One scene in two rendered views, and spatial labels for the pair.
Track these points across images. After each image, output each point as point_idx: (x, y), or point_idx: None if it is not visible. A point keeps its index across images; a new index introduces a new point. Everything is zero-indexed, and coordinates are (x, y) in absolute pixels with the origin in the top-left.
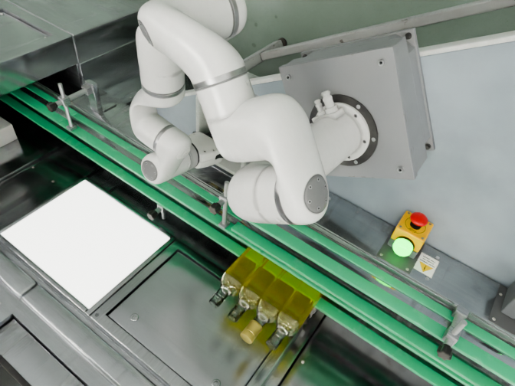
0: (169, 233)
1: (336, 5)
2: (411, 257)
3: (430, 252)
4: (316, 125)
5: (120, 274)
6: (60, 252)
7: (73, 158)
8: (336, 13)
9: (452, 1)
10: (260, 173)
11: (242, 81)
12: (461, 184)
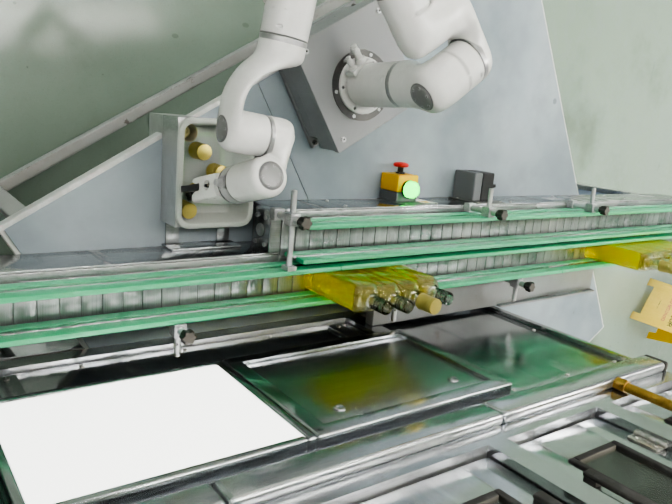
0: (209, 362)
1: (58, 104)
2: (414, 200)
3: None
4: (377, 63)
5: (255, 405)
6: (159, 448)
7: None
8: (60, 114)
9: (188, 69)
10: (448, 52)
11: None
12: (406, 122)
